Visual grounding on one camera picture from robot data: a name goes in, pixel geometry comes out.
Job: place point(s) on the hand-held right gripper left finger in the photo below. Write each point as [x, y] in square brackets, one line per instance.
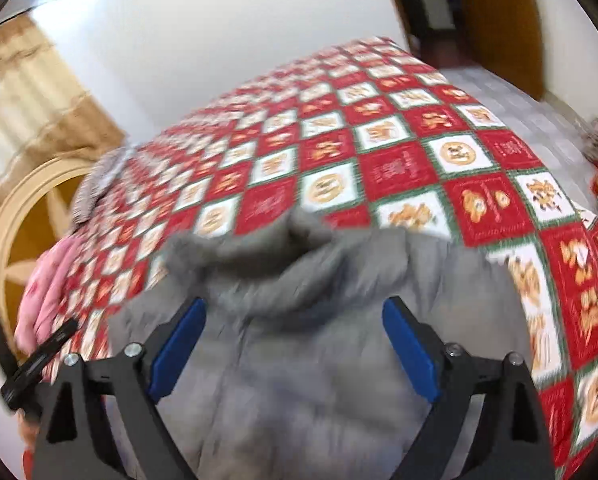
[179, 345]

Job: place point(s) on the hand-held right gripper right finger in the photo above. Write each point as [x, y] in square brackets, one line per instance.
[409, 345]

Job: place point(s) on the grey puffer jacket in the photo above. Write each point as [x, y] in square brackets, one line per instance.
[304, 360]

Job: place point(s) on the cream round wooden headboard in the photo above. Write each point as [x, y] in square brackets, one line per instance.
[4, 220]

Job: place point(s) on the grey cloth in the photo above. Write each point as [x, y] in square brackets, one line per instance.
[99, 185]

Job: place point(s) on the red checkered printed blanket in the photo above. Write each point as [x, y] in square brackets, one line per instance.
[404, 160]

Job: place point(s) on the beige curtain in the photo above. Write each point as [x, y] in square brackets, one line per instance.
[29, 110]

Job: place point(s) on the brown wooden door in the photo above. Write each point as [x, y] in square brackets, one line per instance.
[499, 25]

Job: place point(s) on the dark wooden door frame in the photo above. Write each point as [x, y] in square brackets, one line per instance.
[419, 5]

